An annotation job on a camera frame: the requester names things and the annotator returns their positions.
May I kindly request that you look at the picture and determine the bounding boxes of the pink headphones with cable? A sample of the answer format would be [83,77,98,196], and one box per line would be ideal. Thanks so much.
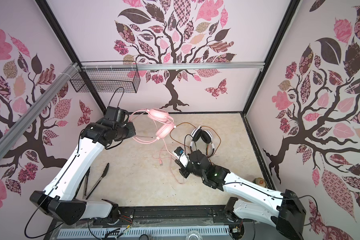
[128,107,187,185]

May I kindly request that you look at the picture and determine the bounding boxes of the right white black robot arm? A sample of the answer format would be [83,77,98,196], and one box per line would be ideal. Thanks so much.
[173,147,307,240]

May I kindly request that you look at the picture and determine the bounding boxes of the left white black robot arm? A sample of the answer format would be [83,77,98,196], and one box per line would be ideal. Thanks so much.
[30,107,135,225]

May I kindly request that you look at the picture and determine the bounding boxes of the white black headphones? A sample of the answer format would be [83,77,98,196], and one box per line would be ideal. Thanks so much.
[190,126,216,158]

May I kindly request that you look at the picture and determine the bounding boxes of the green drink can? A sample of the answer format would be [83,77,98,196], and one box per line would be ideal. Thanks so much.
[253,178,268,188]

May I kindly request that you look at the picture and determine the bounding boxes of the black tongs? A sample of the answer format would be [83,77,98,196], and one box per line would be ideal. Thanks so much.
[82,162,110,200]

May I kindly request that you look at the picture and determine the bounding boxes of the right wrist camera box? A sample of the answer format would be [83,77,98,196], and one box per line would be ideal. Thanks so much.
[173,147,189,168]

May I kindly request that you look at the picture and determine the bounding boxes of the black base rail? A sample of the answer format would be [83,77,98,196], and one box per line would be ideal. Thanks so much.
[44,204,304,240]

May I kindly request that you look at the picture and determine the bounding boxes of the black wire mesh basket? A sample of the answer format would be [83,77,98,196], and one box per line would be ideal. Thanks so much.
[70,60,140,94]

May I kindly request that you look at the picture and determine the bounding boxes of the back aluminium rail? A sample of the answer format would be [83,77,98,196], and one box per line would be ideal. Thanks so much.
[81,62,265,71]

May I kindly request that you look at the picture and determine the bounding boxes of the aluminium rail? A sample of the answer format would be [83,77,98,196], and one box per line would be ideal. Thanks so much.
[0,63,80,161]
[81,62,265,71]

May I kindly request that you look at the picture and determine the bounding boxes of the left aluminium rail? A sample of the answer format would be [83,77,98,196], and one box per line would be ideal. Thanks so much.
[0,63,80,161]

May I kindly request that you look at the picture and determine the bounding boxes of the white slotted cable duct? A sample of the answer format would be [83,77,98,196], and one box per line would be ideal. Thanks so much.
[56,226,230,240]

